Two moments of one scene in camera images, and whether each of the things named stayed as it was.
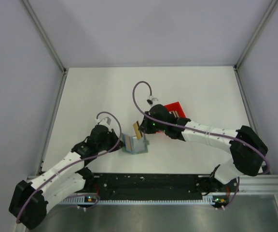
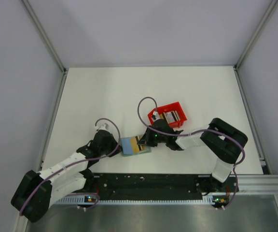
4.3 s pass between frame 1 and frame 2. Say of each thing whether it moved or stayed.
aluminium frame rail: stayed
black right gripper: moved
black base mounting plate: stayed
